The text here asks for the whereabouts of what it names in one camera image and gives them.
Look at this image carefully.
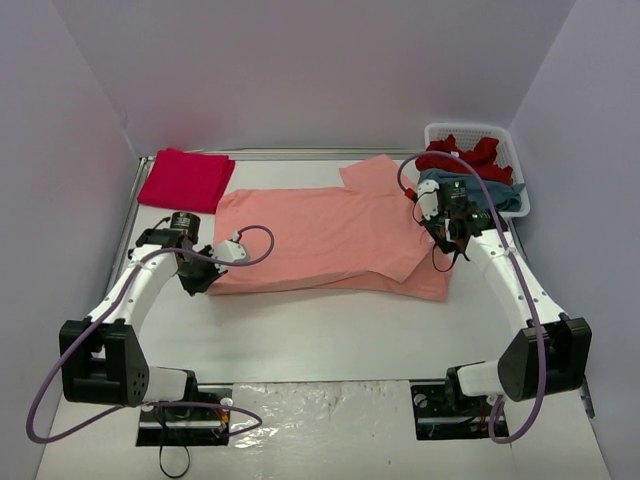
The salmon pink t-shirt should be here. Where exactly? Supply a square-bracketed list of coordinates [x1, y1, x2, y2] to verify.
[208, 155, 451, 301]

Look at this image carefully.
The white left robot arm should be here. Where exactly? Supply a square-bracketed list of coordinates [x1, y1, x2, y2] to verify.
[59, 212, 223, 418]

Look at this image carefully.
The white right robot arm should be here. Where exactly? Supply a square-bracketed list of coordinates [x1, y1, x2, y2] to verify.
[415, 180, 592, 413]

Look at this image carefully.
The blue-grey t-shirt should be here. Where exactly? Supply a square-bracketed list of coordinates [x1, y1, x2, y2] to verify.
[419, 168, 525, 212]

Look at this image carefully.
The dark red t-shirt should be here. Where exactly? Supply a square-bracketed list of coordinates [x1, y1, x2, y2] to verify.
[415, 135, 513, 185]

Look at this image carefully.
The white plastic laundry basket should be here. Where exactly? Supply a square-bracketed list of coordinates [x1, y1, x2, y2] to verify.
[424, 122, 530, 219]

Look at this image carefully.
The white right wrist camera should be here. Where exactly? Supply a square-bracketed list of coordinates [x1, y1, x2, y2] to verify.
[414, 179, 439, 220]

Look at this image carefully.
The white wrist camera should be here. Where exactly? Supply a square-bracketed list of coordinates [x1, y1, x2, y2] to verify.
[212, 231, 250, 266]
[414, 179, 439, 220]

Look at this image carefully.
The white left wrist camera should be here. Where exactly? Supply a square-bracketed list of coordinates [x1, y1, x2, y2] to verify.
[212, 231, 250, 266]

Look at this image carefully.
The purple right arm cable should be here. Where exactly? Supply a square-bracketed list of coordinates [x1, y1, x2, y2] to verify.
[397, 151, 546, 445]

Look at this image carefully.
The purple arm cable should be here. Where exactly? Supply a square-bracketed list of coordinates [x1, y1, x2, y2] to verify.
[397, 151, 546, 445]
[24, 224, 276, 445]

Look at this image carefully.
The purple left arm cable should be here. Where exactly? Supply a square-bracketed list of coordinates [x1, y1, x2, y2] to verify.
[24, 224, 276, 445]

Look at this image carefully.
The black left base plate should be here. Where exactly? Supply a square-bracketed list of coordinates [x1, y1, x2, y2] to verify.
[135, 407, 230, 447]

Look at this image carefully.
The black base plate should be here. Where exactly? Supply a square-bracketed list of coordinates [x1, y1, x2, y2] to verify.
[135, 407, 230, 447]
[409, 379, 492, 441]

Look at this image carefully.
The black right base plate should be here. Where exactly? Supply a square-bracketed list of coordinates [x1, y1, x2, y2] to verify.
[409, 379, 492, 441]

